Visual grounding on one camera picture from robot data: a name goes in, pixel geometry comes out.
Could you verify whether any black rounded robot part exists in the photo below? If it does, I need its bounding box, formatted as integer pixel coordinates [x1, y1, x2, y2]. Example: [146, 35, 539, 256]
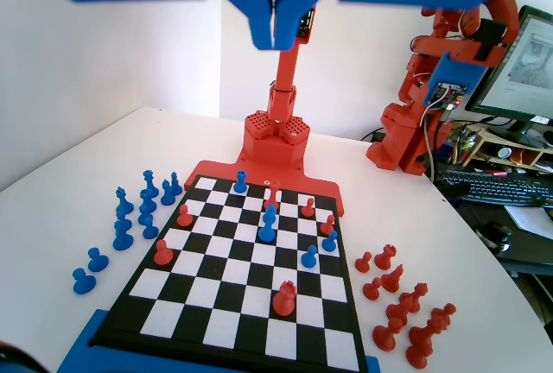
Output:
[0, 340, 44, 373]

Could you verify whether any black computer keyboard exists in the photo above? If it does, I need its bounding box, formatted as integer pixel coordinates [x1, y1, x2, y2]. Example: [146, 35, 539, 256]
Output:
[435, 168, 553, 209]

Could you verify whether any white paper sheet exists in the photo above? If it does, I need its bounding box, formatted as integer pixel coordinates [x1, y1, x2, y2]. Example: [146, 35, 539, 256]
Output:
[504, 204, 553, 234]

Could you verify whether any green controller circuit board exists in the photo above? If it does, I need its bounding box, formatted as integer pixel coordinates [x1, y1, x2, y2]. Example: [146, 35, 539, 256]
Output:
[431, 82, 470, 111]

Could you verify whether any black and white chessboard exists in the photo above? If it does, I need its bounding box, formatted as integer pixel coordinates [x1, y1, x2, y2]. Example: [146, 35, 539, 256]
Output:
[89, 173, 369, 373]

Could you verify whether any blue controller board holder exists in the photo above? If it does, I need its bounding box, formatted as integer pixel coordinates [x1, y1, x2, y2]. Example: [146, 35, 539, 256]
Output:
[425, 51, 489, 111]

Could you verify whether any black computer mouse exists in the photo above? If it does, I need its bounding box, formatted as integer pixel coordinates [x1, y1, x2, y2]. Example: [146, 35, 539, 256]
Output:
[474, 220, 513, 256]

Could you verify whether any blue chess queen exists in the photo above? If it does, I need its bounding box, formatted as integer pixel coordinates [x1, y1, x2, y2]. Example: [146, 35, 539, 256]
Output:
[141, 168, 157, 195]

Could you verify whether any red king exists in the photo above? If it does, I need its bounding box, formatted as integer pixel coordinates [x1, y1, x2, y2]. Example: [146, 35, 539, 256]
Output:
[264, 180, 281, 210]

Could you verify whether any wooden desk shelf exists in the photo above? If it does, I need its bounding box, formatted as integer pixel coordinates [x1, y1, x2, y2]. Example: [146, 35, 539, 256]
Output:
[448, 124, 553, 171]

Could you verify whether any red queen front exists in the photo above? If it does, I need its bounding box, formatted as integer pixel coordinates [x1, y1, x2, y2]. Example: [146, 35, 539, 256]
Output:
[271, 280, 298, 317]

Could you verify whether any small black circuit board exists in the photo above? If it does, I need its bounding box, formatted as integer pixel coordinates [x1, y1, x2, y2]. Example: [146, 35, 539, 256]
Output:
[296, 3, 320, 41]

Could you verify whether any black computer monitor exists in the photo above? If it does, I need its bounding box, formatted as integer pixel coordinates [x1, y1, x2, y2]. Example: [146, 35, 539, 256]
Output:
[464, 4, 553, 143]

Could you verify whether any tall blue king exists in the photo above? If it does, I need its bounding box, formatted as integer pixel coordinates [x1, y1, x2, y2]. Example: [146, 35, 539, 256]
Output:
[257, 212, 278, 244]

